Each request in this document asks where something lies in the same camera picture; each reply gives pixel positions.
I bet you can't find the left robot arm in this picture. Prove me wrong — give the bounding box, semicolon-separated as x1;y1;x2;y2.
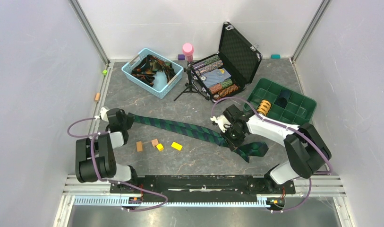
67;107;140;193

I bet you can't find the pink cylinder on tripod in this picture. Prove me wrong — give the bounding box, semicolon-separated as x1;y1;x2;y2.
182;43;194;62

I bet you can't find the brown wooden block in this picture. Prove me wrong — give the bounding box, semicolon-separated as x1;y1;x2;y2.
151;139;159;147

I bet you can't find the teal small block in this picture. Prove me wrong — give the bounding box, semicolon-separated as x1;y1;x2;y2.
270;54;281;59

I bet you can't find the light blue perforated basket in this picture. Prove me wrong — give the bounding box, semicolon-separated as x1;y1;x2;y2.
121;48;184;99

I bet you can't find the black open carrying case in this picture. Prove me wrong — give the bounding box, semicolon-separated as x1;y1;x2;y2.
192;21;263;102

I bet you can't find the yellow rectangular block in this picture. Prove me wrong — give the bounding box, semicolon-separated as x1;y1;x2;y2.
171;142;183;151

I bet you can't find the black small tripod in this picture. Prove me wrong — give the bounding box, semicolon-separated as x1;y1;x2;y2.
173;61;206;101

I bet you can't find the rolled navy tie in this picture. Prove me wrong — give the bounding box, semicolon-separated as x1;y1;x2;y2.
275;89;292;108

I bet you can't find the green navy striped tie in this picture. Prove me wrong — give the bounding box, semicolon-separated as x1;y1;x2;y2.
130;113;269;163

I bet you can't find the green compartment tray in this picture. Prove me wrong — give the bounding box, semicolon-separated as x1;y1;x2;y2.
247;79;316;125

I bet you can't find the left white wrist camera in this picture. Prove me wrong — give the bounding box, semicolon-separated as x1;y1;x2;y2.
94;106;109;122

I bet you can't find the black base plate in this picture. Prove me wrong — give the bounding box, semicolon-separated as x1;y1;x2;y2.
110;174;296;203

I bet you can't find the aluminium slotted rail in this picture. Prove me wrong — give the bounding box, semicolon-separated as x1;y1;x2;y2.
53;175;355;227

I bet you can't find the orange block on rail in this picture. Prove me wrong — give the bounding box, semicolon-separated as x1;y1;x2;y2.
94;93;101;102

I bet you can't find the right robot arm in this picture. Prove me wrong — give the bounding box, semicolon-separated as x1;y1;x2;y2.
211;105;332;193

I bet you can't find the orange wooden block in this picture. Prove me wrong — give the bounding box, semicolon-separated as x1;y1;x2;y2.
136;141;143;152

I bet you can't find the purple small block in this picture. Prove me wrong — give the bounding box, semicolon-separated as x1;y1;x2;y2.
178;54;185;61

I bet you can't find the pile of dark ties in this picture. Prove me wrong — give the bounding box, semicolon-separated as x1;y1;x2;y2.
131;54;176;87

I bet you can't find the small yellow cube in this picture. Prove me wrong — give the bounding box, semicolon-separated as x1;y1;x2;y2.
156;143;164;152

